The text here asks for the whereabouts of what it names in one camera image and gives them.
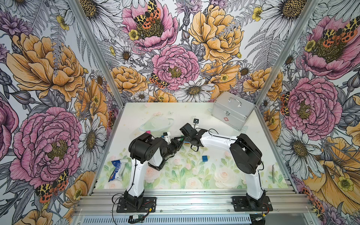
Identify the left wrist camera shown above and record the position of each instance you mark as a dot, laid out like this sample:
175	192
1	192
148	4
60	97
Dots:
167	137

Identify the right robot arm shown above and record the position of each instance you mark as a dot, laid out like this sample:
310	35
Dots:
246	156

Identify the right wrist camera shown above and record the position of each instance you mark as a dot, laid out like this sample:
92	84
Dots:
195	122

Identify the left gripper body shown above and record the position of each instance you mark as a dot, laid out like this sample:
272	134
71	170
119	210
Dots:
173	147

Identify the small green circuit board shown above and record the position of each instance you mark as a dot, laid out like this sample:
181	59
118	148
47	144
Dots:
133	219

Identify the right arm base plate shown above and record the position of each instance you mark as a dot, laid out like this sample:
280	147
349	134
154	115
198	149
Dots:
249	204

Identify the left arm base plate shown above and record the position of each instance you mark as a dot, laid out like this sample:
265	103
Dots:
136	205

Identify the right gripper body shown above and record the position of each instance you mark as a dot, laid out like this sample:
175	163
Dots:
188	140

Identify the small blue lego brick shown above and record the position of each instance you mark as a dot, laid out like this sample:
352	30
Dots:
204	158

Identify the silver first aid case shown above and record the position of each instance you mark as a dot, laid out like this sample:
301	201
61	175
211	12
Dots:
232	110

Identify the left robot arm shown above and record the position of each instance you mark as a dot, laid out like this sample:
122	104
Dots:
147	152

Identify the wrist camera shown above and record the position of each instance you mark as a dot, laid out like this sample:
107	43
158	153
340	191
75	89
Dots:
195	122
167	137

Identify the blue white packet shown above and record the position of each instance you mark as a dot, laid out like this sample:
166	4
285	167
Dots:
119	166

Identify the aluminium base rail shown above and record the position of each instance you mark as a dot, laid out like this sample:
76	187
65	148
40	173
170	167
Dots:
193	201

